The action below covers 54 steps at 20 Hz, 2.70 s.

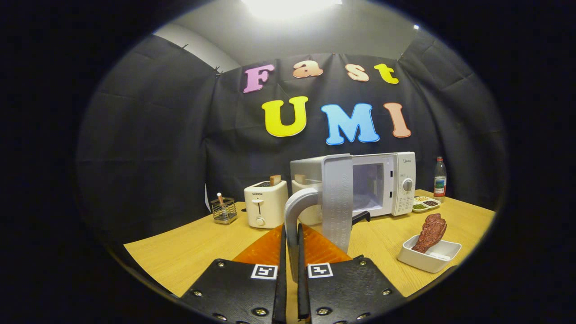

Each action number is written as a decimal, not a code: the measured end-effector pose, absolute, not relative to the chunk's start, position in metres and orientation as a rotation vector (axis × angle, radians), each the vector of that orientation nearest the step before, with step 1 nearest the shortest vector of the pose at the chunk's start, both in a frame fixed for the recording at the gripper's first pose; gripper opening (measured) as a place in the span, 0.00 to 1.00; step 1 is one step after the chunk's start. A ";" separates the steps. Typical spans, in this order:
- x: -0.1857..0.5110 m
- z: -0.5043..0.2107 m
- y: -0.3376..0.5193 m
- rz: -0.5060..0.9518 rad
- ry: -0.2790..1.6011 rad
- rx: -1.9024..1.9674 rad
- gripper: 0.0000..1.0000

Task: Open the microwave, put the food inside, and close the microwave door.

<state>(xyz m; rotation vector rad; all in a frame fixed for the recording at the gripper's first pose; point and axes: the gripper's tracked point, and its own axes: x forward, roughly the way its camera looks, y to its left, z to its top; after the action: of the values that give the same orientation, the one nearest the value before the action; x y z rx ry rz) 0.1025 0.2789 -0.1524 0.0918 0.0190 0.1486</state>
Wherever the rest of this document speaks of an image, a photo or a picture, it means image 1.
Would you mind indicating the plastic bottle with red label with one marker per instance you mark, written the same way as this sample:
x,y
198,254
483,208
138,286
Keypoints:
x,y
440,180

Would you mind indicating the white toaster oven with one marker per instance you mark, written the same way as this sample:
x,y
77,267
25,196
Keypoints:
x,y
337,198

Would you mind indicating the white rectangular dish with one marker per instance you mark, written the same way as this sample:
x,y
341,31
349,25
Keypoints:
x,y
432,264

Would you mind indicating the white divided dish with beans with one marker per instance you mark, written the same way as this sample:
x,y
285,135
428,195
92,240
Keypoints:
x,y
425,204

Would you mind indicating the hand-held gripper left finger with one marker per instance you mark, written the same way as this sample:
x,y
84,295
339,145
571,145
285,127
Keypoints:
x,y
282,279

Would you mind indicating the toast slice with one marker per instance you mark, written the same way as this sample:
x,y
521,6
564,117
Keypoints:
x,y
275,180

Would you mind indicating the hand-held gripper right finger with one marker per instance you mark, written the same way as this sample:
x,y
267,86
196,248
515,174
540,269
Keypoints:
x,y
302,297

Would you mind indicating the white bread toaster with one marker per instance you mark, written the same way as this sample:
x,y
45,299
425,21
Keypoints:
x,y
270,207

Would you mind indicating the brown meat piece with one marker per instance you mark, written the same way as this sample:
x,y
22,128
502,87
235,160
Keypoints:
x,y
429,234

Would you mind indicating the black backdrop cloth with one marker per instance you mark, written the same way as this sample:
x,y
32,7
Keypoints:
x,y
148,135

